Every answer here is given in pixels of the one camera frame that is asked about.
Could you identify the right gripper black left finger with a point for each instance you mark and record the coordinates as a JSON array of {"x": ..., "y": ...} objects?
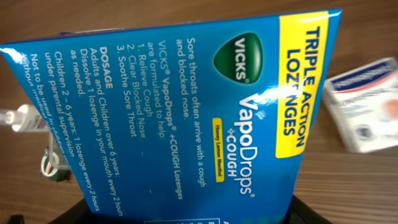
[{"x": 77, "y": 214}]

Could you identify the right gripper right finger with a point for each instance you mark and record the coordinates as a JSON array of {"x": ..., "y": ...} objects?
[{"x": 300, "y": 213}]

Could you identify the white calamine lotion bottle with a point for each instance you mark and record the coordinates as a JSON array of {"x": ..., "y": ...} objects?
[{"x": 26, "y": 119}]

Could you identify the white Hansaplast plaster box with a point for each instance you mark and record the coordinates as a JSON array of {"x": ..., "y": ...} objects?
[{"x": 363, "y": 105}]

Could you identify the blue Vicks lozenge box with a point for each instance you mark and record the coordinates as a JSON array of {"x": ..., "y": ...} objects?
[{"x": 202, "y": 122}]

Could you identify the clear plastic container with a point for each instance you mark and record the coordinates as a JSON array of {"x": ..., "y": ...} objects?
[{"x": 54, "y": 146}]

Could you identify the green square tin box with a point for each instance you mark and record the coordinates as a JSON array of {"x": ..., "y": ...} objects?
[{"x": 51, "y": 169}]

